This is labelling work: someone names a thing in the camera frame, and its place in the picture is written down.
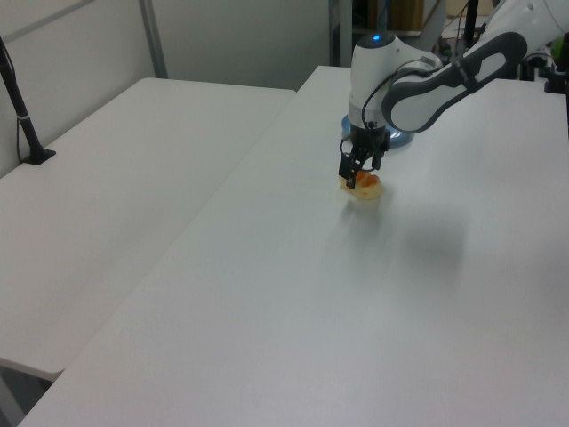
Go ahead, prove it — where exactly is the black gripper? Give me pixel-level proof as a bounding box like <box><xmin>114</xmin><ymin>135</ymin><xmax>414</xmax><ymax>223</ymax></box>
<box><xmin>338</xmin><ymin>124</ymin><xmax>392</xmax><ymax>189</ymax></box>

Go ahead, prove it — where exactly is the black mount with green part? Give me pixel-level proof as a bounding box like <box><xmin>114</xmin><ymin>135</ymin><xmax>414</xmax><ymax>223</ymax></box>
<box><xmin>518</xmin><ymin>34</ymin><xmax>569</xmax><ymax>95</ymax></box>

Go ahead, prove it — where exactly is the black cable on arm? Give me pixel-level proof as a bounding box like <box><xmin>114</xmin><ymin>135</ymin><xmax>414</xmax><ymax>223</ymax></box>
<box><xmin>360</xmin><ymin>59</ymin><xmax>451</xmax><ymax>131</ymax></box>

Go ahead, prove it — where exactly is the bread with orange topping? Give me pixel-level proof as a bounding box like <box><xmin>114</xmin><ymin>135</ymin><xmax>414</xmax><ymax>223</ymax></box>
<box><xmin>337</xmin><ymin>172</ymin><xmax>385</xmax><ymax>202</ymax></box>

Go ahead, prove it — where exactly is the blue round plate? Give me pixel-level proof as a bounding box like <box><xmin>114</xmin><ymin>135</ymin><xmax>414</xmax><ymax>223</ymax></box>
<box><xmin>339</xmin><ymin>113</ymin><xmax>417</xmax><ymax>149</ymax></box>

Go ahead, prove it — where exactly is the black pole with clamp base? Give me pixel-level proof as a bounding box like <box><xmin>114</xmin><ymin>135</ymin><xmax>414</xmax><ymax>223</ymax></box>
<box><xmin>0</xmin><ymin>34</ymin><xmax>58</xmax><ymax>167</ymax></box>

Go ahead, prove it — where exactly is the grey metal partition post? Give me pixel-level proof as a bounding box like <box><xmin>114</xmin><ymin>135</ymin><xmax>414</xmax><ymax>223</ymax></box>
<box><xmin>138</xmin><ymin>0</ymin><xmax>169</xmax><ymax>81</ymax></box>

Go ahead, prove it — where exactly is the thin black stand pole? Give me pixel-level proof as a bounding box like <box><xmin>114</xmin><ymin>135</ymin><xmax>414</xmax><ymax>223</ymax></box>
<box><xmin>465</xmin><ymin>0</ymin><xmax>480</xmax><ymax>48</ymax></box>

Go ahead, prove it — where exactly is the brown cardboard box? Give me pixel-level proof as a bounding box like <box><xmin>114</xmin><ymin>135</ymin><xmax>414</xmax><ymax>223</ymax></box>
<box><xmin>376</xmin><ymin>0</ymin><xmax>426</xmax><ymax>33</ymax></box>

